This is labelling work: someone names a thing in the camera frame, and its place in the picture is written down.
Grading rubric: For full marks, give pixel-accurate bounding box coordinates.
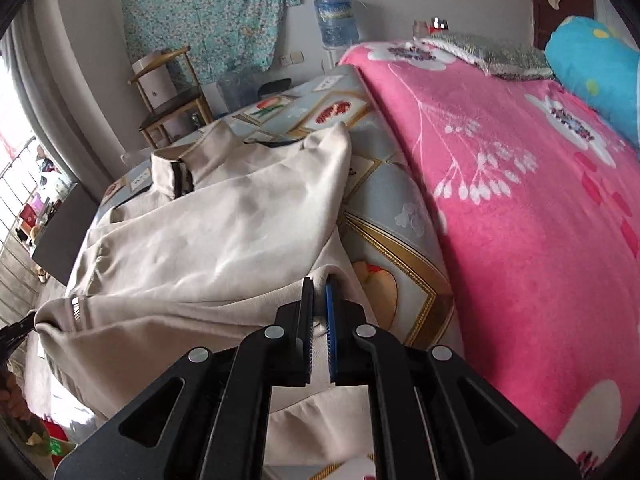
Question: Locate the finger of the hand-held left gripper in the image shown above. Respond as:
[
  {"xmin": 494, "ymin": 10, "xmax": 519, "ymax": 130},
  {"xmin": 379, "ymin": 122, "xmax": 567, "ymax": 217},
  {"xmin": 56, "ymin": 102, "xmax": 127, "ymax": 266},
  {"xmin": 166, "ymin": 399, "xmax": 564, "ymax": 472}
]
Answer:
[
  {"xmin": 0, "ymin": 327, "xmax": 36, "ymax": 358},
  {"xmin": 0, "ymin": 310, "xmax": 37, "ymax": 335}
]

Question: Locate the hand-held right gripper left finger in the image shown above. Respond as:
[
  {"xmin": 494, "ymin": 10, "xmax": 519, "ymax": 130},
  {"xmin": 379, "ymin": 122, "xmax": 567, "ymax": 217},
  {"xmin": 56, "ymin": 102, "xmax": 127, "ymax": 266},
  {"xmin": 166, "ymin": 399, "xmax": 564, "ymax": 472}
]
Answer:
[{"xmin": 52, "ymin": 276, "xmax": 316, "ymax": 480}]

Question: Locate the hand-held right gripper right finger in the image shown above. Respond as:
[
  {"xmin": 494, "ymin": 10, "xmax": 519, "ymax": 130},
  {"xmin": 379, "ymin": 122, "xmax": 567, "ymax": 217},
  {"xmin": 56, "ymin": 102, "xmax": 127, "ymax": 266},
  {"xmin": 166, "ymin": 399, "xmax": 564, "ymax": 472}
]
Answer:
[{"xmin": 324, "ymin": 280, "xmax": 583, "ymax": 480}]

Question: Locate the beige zip jacket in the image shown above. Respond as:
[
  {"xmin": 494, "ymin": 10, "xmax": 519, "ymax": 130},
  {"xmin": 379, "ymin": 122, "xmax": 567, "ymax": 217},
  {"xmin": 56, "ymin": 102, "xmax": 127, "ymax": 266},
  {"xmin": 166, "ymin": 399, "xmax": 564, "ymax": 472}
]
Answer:
[{"xmin": 35, "ymin": 121, "xmax": 466, "ymax": 466}]

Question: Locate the person's left hand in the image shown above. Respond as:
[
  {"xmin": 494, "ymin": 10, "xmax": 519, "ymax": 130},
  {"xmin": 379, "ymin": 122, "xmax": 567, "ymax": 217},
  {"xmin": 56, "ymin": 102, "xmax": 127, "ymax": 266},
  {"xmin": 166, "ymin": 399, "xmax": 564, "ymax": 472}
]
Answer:
[{"xmin": 0, "ymin": 362, "xmax": 30, "ymax": 423}]

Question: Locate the black cabinet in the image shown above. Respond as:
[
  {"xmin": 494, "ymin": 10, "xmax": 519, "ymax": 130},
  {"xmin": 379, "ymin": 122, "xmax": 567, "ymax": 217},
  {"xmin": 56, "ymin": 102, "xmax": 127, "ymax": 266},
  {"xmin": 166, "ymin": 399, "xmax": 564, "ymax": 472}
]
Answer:
[{"xmin": 31, "ymin": 180, "xmax": 101, "ymax": 286}]

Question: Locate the metal window railing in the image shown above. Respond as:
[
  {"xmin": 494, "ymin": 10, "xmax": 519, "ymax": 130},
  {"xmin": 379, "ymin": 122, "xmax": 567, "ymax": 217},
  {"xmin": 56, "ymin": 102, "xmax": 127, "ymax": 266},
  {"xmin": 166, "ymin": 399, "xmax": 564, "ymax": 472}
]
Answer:
[{"xmin": 0, "ymin": 130, "xmax": 61, "ymax": 331}]

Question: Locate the pink floral blanket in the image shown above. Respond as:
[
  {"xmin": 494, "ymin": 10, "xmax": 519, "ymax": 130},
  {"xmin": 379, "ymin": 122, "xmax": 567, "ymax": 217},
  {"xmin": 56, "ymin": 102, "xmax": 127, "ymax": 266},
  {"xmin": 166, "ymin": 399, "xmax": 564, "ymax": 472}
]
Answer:
[{"xmin": 337, "ymin": 40, "xmax": 640, "ymax": 476}]

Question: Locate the grey curtain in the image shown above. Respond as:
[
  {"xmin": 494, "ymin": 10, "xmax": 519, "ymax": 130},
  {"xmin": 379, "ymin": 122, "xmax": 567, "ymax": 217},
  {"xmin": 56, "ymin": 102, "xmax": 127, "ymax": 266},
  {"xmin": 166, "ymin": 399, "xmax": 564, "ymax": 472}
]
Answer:
[{"xmin": 0, "ymin": 0, "xmax": 126, "ymax": 186}]

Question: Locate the wooden chair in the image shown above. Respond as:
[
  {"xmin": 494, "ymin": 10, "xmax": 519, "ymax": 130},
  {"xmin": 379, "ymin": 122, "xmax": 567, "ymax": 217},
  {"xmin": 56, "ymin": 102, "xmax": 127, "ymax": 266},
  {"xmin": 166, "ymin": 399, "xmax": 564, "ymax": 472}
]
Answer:
[{"xmin": 127, "ymin": 46, "xmax": 216, "ymax": 148}]

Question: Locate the empty clear water jug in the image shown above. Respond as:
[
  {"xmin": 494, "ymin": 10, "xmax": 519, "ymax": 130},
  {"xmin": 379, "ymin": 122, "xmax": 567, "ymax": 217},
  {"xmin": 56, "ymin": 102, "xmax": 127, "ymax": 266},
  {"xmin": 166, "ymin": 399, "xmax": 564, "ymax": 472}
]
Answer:
[{"xmin": 217, "ymin": 72, "xmax": 261, "ymax": 111}]

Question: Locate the white water dispenser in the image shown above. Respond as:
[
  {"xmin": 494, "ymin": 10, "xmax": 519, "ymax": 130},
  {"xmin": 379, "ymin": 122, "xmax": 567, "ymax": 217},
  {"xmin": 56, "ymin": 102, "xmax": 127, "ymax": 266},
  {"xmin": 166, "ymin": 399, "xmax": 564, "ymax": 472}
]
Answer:
[{"xmin": 320, "ymin": 46, "xmax": 351, "ymax": 68}]

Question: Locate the blue water jug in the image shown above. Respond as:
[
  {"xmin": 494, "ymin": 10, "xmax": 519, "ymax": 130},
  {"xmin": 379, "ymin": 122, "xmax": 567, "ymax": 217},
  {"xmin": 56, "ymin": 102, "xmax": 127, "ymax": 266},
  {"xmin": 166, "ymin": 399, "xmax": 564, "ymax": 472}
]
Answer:
[{"xmin": 314, "ymin": 0, "xmax": 361, "ymax": 51}]

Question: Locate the silver quilted cloth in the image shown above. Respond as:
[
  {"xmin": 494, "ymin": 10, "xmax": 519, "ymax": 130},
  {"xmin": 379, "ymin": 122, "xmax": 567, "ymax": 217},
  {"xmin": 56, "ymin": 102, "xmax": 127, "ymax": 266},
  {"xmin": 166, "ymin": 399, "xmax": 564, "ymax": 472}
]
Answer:
[{"xmin": 420, "ymin": 32, "xmax": 556, "ymax": 81}]

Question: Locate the blue patterned pillow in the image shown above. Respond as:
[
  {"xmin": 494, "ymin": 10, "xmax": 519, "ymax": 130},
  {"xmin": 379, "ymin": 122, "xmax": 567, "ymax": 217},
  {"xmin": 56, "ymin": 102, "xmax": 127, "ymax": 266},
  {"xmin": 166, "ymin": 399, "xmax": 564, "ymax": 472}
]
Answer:
[{"xmin": 545, "ymin": 15, "xmax": 640, "ymax": 148}]

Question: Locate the dark red door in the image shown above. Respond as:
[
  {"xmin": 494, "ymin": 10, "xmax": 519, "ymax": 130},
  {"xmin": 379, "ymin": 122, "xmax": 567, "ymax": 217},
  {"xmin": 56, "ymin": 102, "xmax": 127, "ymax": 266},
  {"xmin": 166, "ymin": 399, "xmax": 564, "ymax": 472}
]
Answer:
[{"xmin": 527, "ymin": 0, "xmax": 601, "ymax": 51}]

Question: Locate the teal floral wall cloth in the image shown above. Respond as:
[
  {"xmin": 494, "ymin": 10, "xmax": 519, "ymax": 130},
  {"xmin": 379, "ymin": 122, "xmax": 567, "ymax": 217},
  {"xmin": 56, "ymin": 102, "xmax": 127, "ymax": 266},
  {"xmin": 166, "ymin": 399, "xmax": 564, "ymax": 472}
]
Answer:
[{"xmin": 120, "ymin": 0, "xmax": 303, "ymax": 86}]

